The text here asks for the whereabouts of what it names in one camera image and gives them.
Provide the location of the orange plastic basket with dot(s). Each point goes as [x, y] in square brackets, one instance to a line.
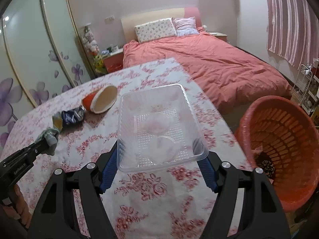
[283, 131]

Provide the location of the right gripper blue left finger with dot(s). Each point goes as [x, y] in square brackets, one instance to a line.
[110, 169]

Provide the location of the pink striped pillow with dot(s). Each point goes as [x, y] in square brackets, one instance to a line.
[185, 26]

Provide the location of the floral white pillow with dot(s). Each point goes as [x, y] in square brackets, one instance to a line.
[155, 30]

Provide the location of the person's left hand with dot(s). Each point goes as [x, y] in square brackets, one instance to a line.
[22, 209]

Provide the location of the right wooden nightstand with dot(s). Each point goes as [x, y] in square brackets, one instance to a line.
[219, 35]

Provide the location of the wardrobe with purple flowers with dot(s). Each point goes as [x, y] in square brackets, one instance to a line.
[41, 57]

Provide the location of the coral red duvet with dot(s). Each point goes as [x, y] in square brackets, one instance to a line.
[228, 76]

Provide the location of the hanging plush toy stack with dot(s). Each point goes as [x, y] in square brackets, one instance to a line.
[93, 51]

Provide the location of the red left nightstand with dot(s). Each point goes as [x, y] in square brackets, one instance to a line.
[114, 61]

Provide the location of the red white paper cup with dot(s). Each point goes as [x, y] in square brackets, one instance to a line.
[100, 100]

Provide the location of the clear plastic tray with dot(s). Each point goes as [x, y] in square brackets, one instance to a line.
[156, 130]

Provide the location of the white wire rack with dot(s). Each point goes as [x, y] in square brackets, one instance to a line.
[305, 89]

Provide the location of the white green mug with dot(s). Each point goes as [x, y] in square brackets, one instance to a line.
[114, 48]

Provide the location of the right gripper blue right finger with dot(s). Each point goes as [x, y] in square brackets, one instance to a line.
[206, 168]

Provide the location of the beige pink headboard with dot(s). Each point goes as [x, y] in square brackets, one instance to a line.
[129, 22]

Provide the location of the pink striped curtain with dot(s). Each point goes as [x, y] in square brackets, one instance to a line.
[292, 31]

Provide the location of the green yellow snack bag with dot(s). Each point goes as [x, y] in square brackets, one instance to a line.
[57, 121]

